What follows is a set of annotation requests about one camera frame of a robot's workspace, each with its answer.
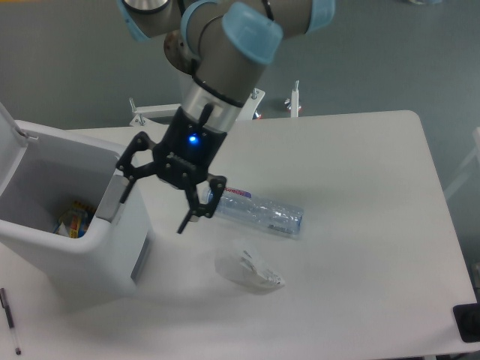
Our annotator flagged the clear plastic water bottle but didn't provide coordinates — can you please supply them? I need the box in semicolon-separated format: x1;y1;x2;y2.
214;187;305;238

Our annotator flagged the black device at table edge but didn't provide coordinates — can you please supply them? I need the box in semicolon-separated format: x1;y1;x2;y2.
453;303;479;344

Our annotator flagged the black pen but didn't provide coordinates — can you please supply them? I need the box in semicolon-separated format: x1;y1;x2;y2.
1;288;22;356

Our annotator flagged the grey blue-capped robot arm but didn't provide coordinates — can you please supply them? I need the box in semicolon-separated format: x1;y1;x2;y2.
116;1;336;221

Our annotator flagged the crumpled white paper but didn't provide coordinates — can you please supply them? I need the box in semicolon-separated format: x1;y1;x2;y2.
214;239;286;292

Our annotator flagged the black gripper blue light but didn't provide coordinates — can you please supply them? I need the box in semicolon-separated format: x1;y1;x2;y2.
115;106;227;234

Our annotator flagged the white stand leg with caster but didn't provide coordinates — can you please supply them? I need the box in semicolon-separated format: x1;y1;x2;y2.
283;79;303;118

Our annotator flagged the colourful trash inside can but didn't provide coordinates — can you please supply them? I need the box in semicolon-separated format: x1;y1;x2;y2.
52;201;97;239

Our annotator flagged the white push-button trash can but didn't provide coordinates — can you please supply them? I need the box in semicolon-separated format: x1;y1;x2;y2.
1;109;152;296

